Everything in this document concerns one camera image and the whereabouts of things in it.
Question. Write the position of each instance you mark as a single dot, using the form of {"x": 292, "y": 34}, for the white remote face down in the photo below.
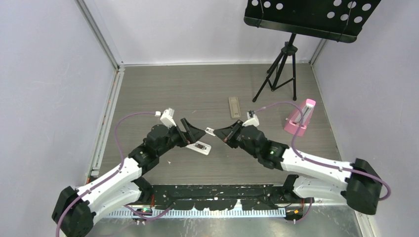
{"x": 200, "y": 147}

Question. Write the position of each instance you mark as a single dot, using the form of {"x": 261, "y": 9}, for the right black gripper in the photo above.
{"x": 228, "y": 134}

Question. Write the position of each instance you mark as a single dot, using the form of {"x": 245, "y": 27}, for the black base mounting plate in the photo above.
{"x": 220, "y": 197}

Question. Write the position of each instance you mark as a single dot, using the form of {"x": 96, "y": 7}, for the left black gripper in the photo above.
{"x": 192, "y": 134}

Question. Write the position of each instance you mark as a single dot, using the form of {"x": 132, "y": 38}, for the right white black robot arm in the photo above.
{"x": 357, "y": 183}

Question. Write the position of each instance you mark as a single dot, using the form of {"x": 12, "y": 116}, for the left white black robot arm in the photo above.
{"x": 78, "y": 210}

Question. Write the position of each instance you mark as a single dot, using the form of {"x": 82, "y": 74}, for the pink box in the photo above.
{"x": 299, "y": 119}

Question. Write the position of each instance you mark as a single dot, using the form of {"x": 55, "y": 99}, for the black music stand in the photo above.
{"x": 337, "y": 20}

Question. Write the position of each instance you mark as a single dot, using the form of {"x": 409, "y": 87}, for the white remote with buttons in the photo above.
{"x": 234, "y": 106}

